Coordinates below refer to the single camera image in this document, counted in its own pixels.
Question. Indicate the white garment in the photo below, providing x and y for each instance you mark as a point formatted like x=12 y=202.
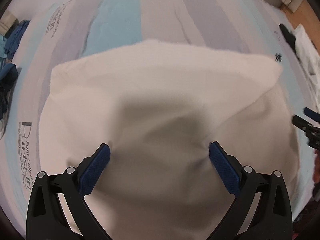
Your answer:
x=307 y=55

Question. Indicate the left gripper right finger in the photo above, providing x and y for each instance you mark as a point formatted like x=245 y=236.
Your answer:
x=261 y=208

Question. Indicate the cream and black jacket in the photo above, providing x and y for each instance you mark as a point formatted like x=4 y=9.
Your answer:
x=159 y=106

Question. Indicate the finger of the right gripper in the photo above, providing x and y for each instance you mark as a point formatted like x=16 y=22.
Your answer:
x=312 y=114

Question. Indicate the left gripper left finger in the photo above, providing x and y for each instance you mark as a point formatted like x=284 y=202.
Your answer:
x=46 y=218

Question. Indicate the right hand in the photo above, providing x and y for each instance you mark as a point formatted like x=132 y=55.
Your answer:
x=316 y=175

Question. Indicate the striped pastel bed sheet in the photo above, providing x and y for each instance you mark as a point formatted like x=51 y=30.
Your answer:
x=73 y=29

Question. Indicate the blue clothes pile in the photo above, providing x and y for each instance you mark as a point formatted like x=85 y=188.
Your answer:
x=9 y=72

